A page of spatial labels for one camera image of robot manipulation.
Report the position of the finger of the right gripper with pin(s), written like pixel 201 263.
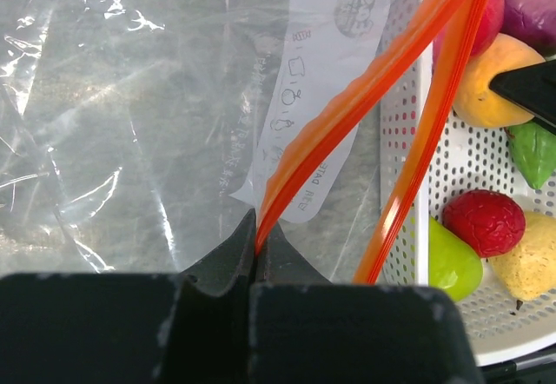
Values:
pixel 532 88

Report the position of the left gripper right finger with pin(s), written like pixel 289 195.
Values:
pixel 281 263

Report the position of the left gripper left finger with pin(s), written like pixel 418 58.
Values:
pixel 227 265

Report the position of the orange fruit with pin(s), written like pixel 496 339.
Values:
pixel 478 106

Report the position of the purple onion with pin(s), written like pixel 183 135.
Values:
pixel 532 22

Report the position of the red apple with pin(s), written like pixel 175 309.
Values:
pixel 490 26

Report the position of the red strawberry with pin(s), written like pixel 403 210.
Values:
pixel 491 223

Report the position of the clear zip top bag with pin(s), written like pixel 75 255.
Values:
pixel 136 134

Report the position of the green cucumber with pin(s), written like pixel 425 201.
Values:
pixel 532 149

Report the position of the green pear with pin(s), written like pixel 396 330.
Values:
pixel 453 266

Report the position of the yellow lemon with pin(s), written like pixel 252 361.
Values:
pixel 528 270

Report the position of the white plastic basket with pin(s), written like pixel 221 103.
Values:
pixel 498 327

